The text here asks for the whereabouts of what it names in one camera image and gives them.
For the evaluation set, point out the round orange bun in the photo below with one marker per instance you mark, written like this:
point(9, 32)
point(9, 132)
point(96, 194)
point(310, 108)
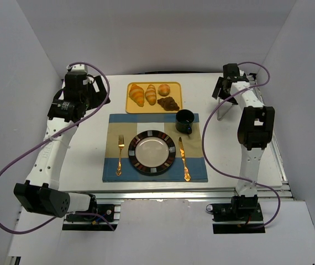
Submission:
point(164, 89)

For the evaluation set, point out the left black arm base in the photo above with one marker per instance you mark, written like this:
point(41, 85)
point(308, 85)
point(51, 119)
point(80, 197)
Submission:
point(106, 219)

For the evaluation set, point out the small striped croissant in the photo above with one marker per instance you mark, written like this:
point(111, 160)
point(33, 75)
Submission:
point(150, 94)

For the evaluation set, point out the dark green mug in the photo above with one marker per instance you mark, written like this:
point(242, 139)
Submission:
point(184, 121)

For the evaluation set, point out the gold fork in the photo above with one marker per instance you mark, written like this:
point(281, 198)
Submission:
point(121, 146)

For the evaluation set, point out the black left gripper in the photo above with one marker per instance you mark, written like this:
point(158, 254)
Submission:
point(97, 90)

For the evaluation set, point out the brown chocolate croissant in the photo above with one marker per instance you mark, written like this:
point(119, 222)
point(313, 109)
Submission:
point(168, 104)

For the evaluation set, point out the dark rimmed ceramic plate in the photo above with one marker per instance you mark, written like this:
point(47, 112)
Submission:
point(151, 152)

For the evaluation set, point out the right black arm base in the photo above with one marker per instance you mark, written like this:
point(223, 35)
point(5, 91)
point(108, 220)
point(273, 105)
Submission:
point(242, 215)

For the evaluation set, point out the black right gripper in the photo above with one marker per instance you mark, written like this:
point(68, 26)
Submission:
point(224, 86)

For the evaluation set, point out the gold knife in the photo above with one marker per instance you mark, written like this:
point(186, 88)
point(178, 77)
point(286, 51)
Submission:
point(187, 176)

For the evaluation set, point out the blue beige checked placemat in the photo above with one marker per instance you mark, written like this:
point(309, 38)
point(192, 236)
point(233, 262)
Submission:
point(130, 125)

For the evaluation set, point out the yellow plastic tray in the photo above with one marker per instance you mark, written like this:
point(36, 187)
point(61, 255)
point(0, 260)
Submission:
point(132, 107)

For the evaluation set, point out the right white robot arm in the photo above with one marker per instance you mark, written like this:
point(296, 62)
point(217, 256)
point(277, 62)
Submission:
point(254, 131)

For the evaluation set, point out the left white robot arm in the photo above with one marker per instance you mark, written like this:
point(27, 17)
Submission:
point(40, 193)

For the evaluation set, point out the large striped croissant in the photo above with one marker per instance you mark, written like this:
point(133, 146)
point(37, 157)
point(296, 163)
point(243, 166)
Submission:
point(136, 93)

